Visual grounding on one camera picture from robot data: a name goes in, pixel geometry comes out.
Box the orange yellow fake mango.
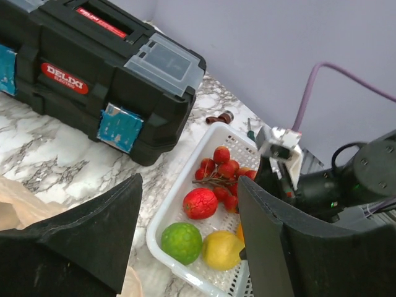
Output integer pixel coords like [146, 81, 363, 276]
[236, 224, 244, 243]

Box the red fake apple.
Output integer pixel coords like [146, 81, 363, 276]
[183, 188, 218, 220]

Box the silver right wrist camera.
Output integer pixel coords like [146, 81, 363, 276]
[255, 124, 304, 190]

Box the black plastic toolbox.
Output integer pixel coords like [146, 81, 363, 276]
[1, 1, 206, 166]

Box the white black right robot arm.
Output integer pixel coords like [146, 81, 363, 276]
[238, 132, 395, 296]

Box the brown metal fitting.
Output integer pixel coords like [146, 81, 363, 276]
[205, 111, 234, 124]

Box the translucent orange plastic bag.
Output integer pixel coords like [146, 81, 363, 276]
[0, 176, 145, 297]

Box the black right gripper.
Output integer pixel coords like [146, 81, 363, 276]
[238, 156, 395, 296]

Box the white plastic basket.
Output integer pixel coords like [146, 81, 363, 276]
[146, 123, 259, 296]

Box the yellow fake pear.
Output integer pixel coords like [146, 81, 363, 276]
[202, 231, 245, 271]

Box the green handled screwdriver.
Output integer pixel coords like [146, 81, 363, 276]
[247, 118, 255, 141]

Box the red fake lychee bunch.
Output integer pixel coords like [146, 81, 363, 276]
[192, 146, 257, 213]

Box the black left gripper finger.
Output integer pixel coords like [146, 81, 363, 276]
[1, 174, 142, 296]

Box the green fake lime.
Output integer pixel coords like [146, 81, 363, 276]
[161, 222, 203, 265]

